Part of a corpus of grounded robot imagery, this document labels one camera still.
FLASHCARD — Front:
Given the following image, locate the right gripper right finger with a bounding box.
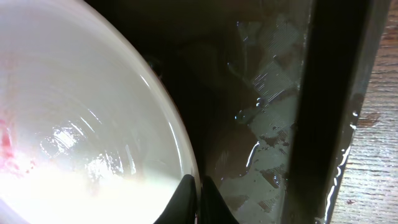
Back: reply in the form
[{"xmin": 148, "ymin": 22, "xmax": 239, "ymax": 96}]
[{"xmin": 200, "ymin": 176, "xmax": 239, "ymax": 224}]

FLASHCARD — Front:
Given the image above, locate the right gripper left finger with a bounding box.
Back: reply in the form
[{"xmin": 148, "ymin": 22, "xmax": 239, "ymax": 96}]
[{"xmin": 154, "ymin": 174, "xmax": 197, "ymax": 224}]

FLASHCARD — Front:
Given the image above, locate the white plate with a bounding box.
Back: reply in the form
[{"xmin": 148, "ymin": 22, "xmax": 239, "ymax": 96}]
[{"xmin": 1, "ymin": 1, "xmax": 199, "ymax": 223}]

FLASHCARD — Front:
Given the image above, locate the large brown tray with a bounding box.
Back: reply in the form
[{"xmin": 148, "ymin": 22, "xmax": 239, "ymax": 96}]
[{"xmin": 88, "ymin": 0, "xmax": 391, "ymax": 223}]

